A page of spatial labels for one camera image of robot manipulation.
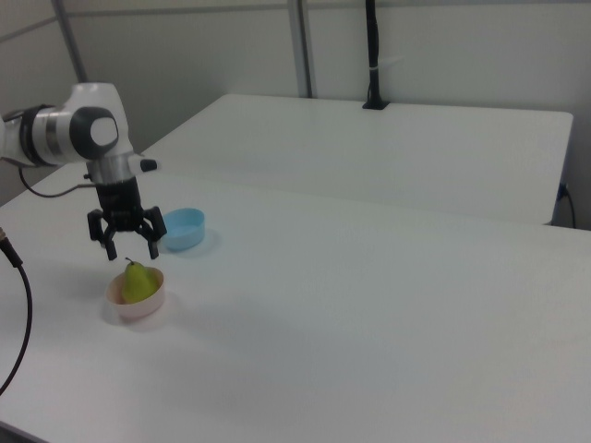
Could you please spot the green pear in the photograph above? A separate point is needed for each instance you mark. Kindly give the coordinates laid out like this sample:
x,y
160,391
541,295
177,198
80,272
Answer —
x,y
137,288

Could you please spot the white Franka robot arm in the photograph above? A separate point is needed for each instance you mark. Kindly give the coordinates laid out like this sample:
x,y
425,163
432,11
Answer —
x,y
92,129

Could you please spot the pink plastic bowl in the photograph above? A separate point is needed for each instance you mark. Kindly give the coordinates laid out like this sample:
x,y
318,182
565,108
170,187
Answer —
x,y
138,312

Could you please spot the grey partition wall post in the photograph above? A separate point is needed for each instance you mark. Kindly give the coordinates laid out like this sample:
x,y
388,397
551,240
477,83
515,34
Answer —
x,y
302,46

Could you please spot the blue plastic bowl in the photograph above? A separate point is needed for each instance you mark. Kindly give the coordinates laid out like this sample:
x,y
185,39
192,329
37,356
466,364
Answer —
x,y
187,237

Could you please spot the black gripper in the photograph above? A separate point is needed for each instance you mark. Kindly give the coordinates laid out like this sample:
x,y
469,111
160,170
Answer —
x,y
119,203

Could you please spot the black camera stand pole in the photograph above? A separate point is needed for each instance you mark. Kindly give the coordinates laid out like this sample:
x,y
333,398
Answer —
x,y
374,55

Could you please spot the grey partition corner post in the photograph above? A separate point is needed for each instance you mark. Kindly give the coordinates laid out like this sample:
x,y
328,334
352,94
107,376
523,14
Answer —
x,y
69,42

